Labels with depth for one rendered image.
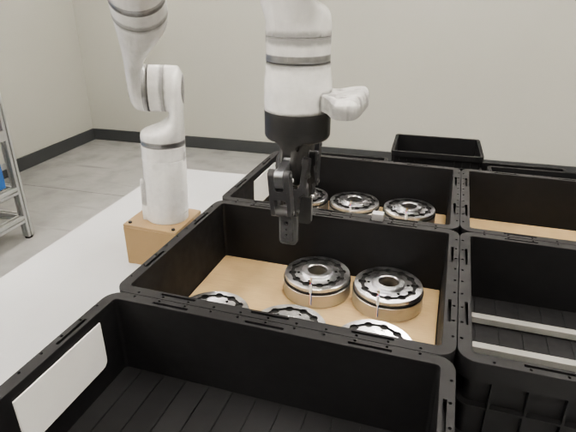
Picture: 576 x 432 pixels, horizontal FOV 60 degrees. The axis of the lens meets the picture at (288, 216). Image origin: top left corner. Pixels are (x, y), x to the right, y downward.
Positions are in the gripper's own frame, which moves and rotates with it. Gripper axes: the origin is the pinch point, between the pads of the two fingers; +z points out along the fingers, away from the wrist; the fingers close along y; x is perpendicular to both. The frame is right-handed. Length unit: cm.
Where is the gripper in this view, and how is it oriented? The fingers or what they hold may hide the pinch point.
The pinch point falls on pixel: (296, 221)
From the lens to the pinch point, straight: 61.9
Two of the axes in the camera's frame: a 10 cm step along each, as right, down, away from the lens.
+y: -3.2, 4.0, -8.6
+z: 0.0, 9.1, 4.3
